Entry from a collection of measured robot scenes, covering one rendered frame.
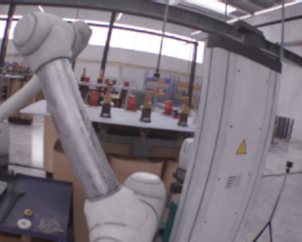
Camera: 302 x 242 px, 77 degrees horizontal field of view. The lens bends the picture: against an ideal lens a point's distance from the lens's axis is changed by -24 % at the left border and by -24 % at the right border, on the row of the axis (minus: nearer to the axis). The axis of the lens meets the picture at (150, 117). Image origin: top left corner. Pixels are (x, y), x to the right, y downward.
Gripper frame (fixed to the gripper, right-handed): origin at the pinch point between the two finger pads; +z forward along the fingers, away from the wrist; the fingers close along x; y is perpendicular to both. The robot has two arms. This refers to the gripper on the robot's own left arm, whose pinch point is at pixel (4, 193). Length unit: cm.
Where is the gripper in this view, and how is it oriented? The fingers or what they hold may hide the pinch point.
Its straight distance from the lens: 122.9
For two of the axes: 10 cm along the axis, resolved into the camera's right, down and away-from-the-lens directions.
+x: -9.6, -1.1, -2.7
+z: -1.5, 9.8, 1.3
